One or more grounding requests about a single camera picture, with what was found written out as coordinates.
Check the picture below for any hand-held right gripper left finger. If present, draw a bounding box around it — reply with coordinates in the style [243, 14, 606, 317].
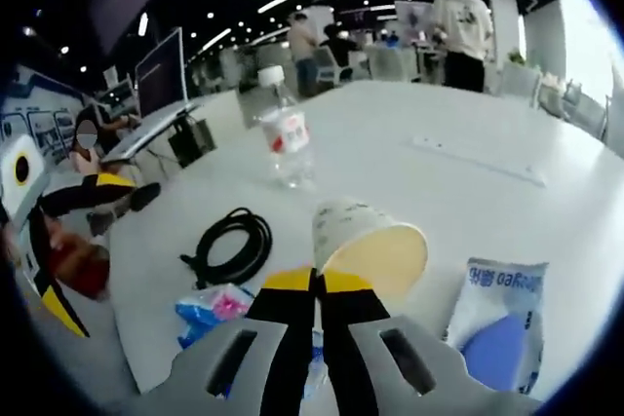
[126, 267, 318, 416]

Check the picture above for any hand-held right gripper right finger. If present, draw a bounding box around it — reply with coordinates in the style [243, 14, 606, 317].
[315, 272, 488, 416]

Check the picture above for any black cable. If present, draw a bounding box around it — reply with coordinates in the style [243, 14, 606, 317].
[178, 207, 274, 291]

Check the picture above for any white paper cup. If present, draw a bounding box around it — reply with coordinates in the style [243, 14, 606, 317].
[311, 197, 430, 298]

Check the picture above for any clear packet with blue disc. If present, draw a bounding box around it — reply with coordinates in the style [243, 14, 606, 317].
[442, 256, 550, 396]

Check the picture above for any clear plastic water bottle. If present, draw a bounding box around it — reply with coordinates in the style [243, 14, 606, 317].
[252, 64, 317, 191]

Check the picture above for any red garment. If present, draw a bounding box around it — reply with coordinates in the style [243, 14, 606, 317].
[47, 234, 112, 301]

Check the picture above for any black oval object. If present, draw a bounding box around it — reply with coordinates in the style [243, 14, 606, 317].
[128, 181, 163, 213]

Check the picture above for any grey side desk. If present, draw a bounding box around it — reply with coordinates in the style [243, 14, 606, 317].
[98, 100, 202, 165]

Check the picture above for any black computer tower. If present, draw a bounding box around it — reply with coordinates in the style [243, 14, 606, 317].
[167, 115, 217, 170]

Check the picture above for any computer monitor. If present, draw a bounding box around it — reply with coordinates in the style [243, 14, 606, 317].
[134, 26, 190, 118]

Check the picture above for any white office chair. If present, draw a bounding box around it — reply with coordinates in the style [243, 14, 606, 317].
[314, 48, 353, 87]
[495, 61, 543, 109]

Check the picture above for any blue white wall poster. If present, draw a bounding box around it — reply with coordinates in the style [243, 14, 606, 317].
[0, 64, 87, 167]

